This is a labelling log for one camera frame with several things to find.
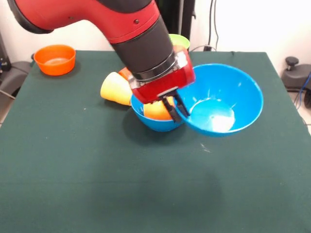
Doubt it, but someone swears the orange bowl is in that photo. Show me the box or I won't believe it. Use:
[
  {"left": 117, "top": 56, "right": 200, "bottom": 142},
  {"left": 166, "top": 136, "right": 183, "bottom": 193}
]
[{"left": 33, "top": 44, "right": 76, "bottom": 76}]

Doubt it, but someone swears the large blue bowl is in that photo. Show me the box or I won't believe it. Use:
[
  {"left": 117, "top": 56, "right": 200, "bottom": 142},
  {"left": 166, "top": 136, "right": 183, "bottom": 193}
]
[
  {"left": 173, "top": 63, "right": 264, "bottom": 138},
  {"left": 130, "top": 93, "right": 185, "bottom": 133}
]

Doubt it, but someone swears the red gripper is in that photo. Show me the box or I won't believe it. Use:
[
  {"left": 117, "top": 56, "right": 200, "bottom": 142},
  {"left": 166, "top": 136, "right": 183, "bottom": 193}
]
[{"left": 127, "top": 47, "right": 196, "bottom": 123}]

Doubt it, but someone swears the grey pedestal foot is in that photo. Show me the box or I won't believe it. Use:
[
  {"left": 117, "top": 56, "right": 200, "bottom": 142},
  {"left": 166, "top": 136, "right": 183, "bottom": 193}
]
[
  {"left": 0, "top": 52, "right": 39, "bottom": 98},
  {"left": 281, "top": 56, "right": 311, "bottom": 92}
]

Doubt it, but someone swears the dark green tablecloth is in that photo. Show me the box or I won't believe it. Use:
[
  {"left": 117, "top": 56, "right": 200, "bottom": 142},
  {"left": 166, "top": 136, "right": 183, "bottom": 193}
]
[{"left": 0, "top": 50, "right": 311, "bottom": 233}]

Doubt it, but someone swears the light orange cup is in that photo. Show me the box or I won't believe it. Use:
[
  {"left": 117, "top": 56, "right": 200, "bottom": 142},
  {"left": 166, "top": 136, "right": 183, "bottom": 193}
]
[{"left": 142, "top": 97, "right": 175, "bottom": 121}]

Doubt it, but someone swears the yellow cup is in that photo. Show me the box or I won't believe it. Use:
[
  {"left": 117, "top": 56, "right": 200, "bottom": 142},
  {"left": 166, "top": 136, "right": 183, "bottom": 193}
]
[{"left": 100, "top": 71, "right": 134, "bottom": 106}]

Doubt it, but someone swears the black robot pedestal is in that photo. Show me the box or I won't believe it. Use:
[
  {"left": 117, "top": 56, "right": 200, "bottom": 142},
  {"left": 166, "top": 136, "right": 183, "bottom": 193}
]
[{"left": 153, "top": 0, "right": 198, "bottom": 43}]

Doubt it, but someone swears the green bowl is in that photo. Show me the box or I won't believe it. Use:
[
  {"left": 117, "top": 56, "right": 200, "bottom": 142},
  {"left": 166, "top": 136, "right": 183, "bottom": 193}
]
[{"left": 168, "top": 33, "right": 191, "bottom": 51}]

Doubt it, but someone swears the black hanging cable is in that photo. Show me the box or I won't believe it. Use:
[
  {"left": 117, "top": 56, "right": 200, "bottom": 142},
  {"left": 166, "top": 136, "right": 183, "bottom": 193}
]
[{"left": 189, "top": 0, "right": 221, "bottom": 52}]

